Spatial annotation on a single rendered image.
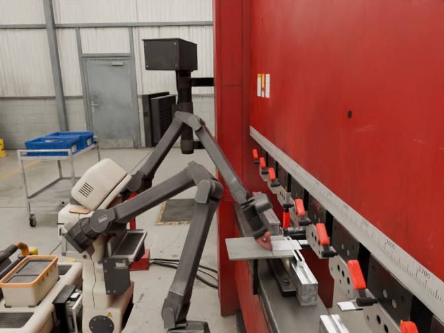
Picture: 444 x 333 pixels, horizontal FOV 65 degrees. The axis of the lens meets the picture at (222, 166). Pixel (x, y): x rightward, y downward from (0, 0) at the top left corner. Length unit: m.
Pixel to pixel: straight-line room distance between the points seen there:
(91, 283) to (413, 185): 1.27
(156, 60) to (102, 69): 6.51
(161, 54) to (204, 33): 6.12
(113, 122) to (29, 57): 2.38
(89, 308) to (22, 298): 0.27
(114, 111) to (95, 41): 1.63
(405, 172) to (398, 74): 0.18
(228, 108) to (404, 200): 1.65
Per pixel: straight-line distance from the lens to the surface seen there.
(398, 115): 0.71
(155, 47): 2.40
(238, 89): 2.22
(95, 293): 1.57
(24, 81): 9.66
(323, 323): 1.22
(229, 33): 2.23
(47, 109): 9.49
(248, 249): 1.52
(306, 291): 1.40
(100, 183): 1.36
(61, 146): 4.38
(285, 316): 1.38
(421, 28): 0.68
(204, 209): 1.06
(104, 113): 8.93
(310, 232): 1.17
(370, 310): 0.87
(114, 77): 8.78
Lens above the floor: 1.71
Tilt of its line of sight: 15 degrees down
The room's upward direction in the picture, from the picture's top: 1 degrees counter-clockwise
